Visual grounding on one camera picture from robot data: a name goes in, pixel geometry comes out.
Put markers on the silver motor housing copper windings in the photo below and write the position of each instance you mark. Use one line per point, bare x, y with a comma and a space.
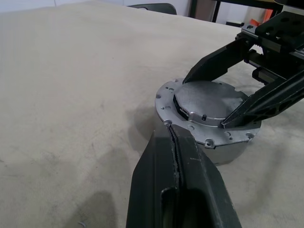
225, 154

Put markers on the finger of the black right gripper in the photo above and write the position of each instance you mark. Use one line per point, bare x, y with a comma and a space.
268, 102
213, 64

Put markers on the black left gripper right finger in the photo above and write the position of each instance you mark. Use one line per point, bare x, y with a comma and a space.
202, 180

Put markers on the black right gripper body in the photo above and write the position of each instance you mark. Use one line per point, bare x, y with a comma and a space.
273, 31

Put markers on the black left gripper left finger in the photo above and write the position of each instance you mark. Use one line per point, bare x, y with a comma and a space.
149, 180

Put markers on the silver round metal motor housing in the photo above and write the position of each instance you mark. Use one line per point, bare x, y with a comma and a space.
206, 99

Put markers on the dark chair backrest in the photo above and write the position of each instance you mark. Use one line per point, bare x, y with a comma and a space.
154, 8

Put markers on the black metal shelf frame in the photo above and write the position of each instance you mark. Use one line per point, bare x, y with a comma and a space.
216, 12

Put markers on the orange object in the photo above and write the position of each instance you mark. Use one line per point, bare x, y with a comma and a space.
254, 22
267, 16

